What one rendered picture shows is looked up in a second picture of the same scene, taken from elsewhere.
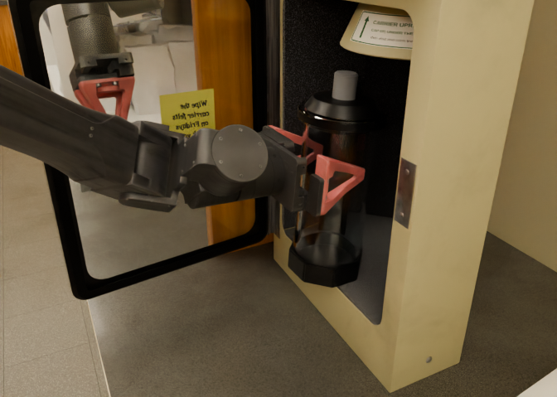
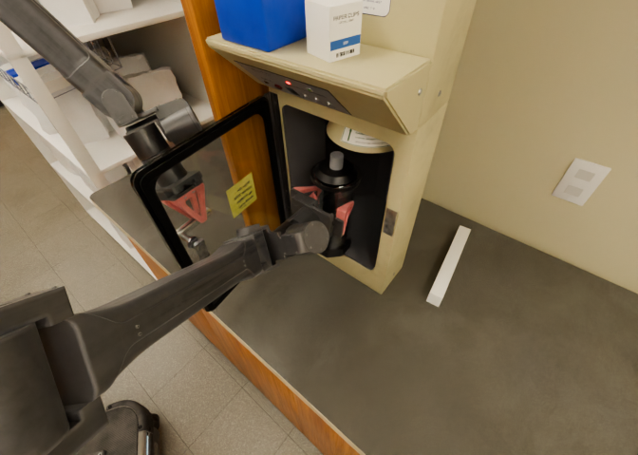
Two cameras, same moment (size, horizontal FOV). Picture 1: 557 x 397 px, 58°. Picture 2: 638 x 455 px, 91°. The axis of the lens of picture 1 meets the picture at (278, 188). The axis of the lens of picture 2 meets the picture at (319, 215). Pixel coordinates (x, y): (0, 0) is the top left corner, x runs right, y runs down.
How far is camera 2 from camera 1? 0.31 m
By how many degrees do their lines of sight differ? 27
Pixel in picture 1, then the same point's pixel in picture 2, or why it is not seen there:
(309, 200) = (335, 230)
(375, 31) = (357, 138)
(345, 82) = (338, 161)
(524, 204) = not seen: hidden behind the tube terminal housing
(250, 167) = (323, 241)
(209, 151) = (304, 245)
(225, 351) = (296, 303)
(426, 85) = (403, 180)
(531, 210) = not seen: hidden behind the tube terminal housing
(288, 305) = (312, 263)
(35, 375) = not seen: hidden behind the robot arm
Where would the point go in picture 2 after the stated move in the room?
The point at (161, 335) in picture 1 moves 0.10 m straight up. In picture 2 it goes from (258, 308) to (252, 286)
